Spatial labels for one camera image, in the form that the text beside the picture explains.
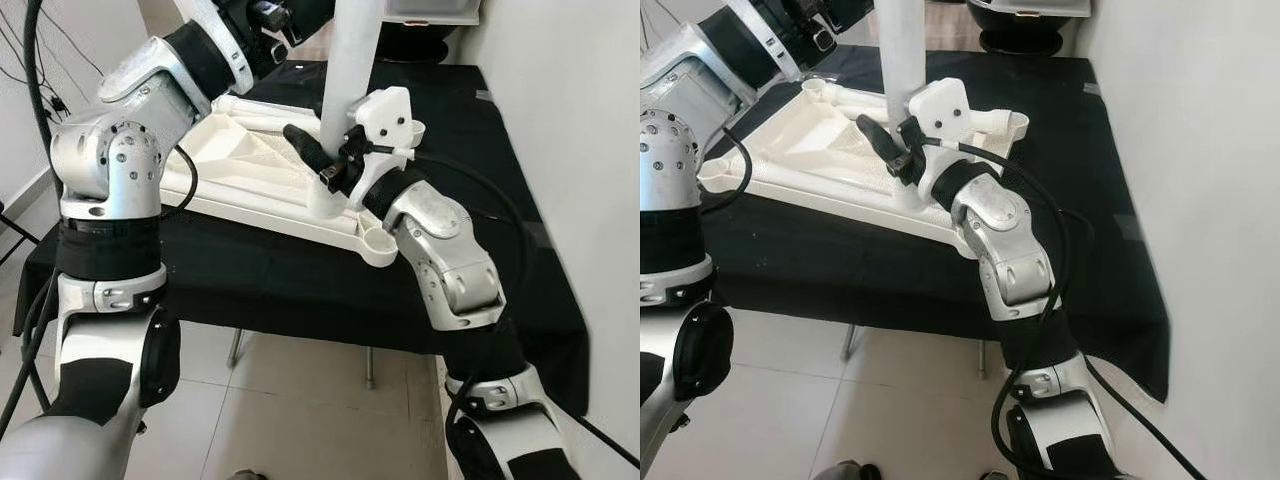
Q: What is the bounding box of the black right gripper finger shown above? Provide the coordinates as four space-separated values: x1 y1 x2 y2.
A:
856 113 906 169
284 122 336 179

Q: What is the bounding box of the white plastic table leg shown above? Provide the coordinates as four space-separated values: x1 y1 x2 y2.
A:
872 0 936 211
305 0 387 219
822 82 906 113
213 93 326 136

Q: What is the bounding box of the black tablecloth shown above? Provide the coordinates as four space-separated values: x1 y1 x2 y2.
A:
15 58 593 418
690 45 1171 403

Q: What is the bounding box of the black round basin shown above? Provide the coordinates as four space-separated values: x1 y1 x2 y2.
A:
968 0 1093 56
378 18 471 63

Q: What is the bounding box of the clear plastic storage drawer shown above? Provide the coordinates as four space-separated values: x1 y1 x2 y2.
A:
383 0 483 27

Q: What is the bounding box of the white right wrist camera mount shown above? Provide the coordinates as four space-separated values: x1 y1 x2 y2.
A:
905 78 976 196
343 87 418 201

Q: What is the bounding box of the black wall power cable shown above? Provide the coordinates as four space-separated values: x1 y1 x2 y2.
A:
0 5 79 113

